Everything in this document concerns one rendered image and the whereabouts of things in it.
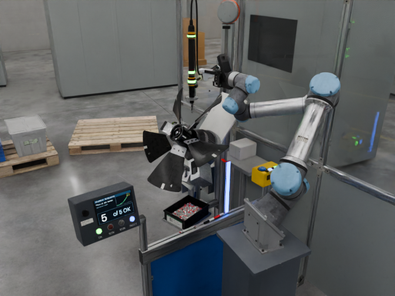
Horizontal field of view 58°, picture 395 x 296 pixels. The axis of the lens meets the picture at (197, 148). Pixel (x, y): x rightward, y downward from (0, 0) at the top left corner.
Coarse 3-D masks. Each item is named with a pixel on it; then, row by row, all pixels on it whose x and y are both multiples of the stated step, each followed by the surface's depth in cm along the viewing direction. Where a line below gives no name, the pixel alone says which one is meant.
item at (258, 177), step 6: (270, 162) 216; (252, 168) 209; (258, 168) 208; (252, 174) 211; (258, 174) 206; (264, 174) 202; (270, 174) 206; (252, 180) 212; (258, 180) 207; (264, 180) 204; (264, 186) 206
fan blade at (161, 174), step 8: (168, 160) 219; (176, 160) 219; (184, 160) 220; (160, 168) 218; (168, 168) 218; (176, 168) 218; (152, 176) 218; (160, 176) 217; (168, 176) 216; (176, 176) 216; (160, 184) 216; (168, 184) 215; (176, 184) 215
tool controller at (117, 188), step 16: (96, 192) 152; (112, 192) 150; (128, 192) 154; (80, 208) 143; (96, 208) 147; (112, 208) 150; (128, 208) 154; (80, 224) 144; (96, 224) 147; (128, 224) 155; (80, 240) 148; (96, 240) 148
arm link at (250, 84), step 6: (234, 78) 165; (240, 78) 162; (246, 78) 160; (252, 78) 158; (234, 84) 166; (240, 84) 161; (246, 84) 159; (252, 84) 158; (258, 84) 161; (246, 90) 160; (252, 90) 160
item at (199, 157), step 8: (192, 144) 211; (200, 144) 210; (208, 144) 210; (216, 144) 208; (192, 152) 205; (200, 152) 203; (208, 152) 201; (216, 152) 200; (200, 160) 198; (208, 160) 196
